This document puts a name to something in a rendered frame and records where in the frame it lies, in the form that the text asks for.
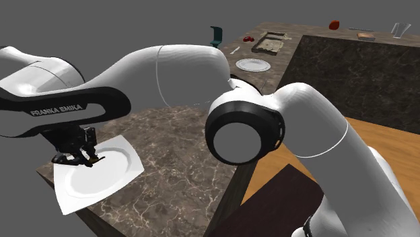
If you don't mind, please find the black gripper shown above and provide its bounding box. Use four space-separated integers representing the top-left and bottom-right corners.
42 125 106 168

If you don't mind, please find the square white plate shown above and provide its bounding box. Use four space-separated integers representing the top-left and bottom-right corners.
52 135 145 216

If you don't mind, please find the teal chair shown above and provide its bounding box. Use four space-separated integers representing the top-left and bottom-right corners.
209 26 223 49

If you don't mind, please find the round white plate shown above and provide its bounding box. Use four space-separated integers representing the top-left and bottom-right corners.
235 58 272 73

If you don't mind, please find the dark red robot stand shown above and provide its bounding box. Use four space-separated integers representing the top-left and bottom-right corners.
208 163 326 237

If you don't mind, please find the brown rectangular tray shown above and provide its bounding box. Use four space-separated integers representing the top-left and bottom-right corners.
250 31 287 56

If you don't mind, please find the brown flat book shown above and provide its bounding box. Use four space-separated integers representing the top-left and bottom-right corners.
356 32 376 42

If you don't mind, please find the clear glass vase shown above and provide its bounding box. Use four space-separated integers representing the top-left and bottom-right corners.
390 22 412 40

